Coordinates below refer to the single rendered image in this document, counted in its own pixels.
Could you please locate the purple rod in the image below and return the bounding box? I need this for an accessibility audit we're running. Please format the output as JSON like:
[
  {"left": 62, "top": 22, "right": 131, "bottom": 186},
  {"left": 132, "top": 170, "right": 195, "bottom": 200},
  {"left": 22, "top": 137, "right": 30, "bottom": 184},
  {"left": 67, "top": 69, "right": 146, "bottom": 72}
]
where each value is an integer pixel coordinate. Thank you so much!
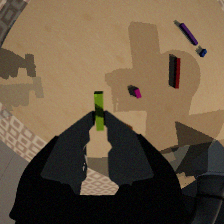
[{"left": 179, "top": 23, "right": 198, "bottom": 46}]

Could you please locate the lime green rod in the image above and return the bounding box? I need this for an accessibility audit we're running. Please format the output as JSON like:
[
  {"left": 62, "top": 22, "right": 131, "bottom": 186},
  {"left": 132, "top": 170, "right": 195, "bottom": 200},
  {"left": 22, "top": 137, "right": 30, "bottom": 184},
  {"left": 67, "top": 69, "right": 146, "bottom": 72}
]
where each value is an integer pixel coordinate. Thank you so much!
[{"left": 94, "top": 91, "right": 104, "bottom": 131}]

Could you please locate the small magenta block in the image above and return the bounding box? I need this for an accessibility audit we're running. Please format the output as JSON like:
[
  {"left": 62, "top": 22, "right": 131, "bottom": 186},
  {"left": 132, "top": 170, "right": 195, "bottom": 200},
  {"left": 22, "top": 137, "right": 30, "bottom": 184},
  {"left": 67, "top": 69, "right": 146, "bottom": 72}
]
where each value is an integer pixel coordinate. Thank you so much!
[{"left": 133, "top": 87, "right": 142, "bottom": 99}]

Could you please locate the dark red rod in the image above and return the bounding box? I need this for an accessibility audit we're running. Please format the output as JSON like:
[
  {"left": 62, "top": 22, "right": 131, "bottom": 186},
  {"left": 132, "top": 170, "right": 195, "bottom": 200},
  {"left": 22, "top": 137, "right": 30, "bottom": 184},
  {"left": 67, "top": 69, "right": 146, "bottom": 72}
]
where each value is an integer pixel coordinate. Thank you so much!
[{"left": 173, "top": 58, "right": 180, "bottom": 89}]

